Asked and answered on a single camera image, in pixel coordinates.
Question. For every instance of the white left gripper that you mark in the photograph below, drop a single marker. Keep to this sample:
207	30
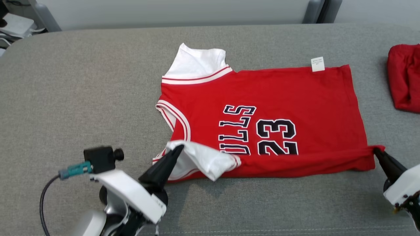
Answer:
131	196

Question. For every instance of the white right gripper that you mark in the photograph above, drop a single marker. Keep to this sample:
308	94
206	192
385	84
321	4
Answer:
407	186

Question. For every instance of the red shorts with white stripes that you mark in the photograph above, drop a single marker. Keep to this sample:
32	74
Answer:
405	78

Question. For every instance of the red Bulls 23 jersey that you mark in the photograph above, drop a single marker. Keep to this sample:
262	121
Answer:
295	95

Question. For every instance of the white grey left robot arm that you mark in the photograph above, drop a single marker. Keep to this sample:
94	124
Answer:
88	224

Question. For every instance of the white power strip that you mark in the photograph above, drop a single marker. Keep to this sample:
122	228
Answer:
18	24

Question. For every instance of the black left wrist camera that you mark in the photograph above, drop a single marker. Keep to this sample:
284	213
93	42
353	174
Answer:
100	159

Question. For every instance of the grey partition post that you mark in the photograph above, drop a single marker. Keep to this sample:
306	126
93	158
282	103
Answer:
46	16
311	11
331	11

